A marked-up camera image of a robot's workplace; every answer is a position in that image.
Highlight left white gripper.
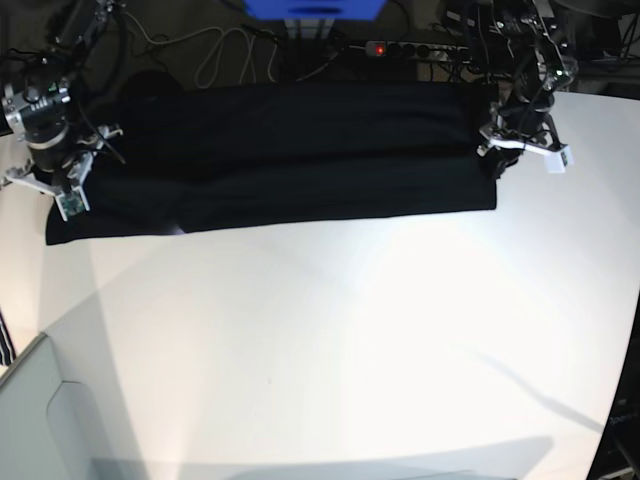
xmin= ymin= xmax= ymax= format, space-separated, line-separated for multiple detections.
xmin=477 ymin=97 xmax=565 ymax=178

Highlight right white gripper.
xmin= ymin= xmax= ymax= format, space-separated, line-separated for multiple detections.
xmin=1 ymin=104 xmax=123 ymax=200

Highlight black T-shirt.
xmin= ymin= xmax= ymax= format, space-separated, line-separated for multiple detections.
xmin=45 ymin=82 xmax=497 ymax=246

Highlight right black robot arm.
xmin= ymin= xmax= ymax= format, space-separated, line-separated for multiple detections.
xmin=1 ymin=1 xmax=127 ymax=211

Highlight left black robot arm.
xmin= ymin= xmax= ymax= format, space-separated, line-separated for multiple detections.
xmin=461 ymin=1 xmax=578 ymax=180

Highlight black power strip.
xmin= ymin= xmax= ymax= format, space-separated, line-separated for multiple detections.
xmin=364 ymin=40 xmax=471 ymax=64

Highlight blue plastic box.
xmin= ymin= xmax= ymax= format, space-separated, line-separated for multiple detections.
xmin=244 ymin=0 xmax=386 ymax=21

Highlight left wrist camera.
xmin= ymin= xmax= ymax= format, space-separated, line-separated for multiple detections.
xmin=544 ymin=145 xmax=575 ymax=174

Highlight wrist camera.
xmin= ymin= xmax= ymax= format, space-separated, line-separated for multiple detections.
xmin=55 ymin=188 xmax=90 ymax=222
xmin=544 ymin=145 xmax=575 ymax=174

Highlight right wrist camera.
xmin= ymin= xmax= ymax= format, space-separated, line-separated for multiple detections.
xmin=55 ymin=188 xmax=90 ymax=222

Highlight grey looped cable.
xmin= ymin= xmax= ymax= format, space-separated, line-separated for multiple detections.
xmin=107 ymin=9 xmax=334 ymax=91

